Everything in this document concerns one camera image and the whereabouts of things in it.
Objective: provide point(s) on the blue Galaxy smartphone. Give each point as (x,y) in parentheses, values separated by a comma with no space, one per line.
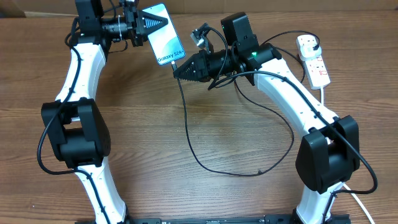
(165,42)

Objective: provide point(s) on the white USB charger plug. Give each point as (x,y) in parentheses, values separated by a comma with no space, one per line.
(305,44)

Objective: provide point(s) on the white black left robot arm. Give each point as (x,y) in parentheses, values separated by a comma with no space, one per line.
(76,139)

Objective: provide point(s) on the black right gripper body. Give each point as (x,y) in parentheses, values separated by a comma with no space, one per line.
(212,66)

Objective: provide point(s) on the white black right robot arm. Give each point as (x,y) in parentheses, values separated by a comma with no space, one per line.
(329,148)

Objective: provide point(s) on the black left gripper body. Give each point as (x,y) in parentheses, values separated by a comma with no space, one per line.
(132,18)

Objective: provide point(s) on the white power strip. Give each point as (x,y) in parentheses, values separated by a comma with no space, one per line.
(317,74)

